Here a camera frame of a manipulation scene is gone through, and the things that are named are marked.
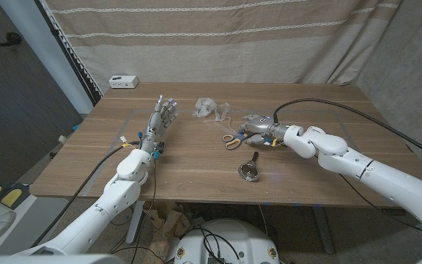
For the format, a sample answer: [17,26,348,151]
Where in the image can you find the white power strip box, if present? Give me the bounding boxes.
[108,75,140,89]

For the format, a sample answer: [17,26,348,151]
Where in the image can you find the orange grey handled scissors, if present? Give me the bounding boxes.
[221,132,251,151]

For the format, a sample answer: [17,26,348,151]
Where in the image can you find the beige striped curtain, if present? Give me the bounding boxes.
[44,0,404,86]

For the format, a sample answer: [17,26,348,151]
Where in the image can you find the thin black left wrist cable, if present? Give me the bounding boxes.
[130,158,158,264]

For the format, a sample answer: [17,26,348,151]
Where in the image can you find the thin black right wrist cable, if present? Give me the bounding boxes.
[338,173,422,236]

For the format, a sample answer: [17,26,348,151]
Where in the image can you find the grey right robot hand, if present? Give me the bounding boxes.
[238,114,289,144]

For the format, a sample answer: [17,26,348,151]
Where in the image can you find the crumpled clear tape wad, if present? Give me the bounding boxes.
[191,97,218,119]

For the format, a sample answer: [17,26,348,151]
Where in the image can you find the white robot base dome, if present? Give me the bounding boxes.
[173,219,281,264]

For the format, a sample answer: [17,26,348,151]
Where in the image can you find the white table leg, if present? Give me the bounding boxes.
[125,200,147,245]

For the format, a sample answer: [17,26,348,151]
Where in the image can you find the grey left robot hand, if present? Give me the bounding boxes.
[140,95,179,154]

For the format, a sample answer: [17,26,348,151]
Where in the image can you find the grey table leg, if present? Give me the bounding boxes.
[311,207,336,254]

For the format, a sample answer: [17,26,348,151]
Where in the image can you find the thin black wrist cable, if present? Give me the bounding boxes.
[338,173,422,236]
[130,158,158,264]

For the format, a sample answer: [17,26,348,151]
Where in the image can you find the crumpled brown paper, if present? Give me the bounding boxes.
[144,200,204,264]

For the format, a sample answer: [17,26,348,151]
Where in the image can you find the black zigzag edged strip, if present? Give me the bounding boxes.
[37,0,104,106]

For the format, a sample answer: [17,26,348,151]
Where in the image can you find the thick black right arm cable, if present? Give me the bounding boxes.
[273,98,422,164]

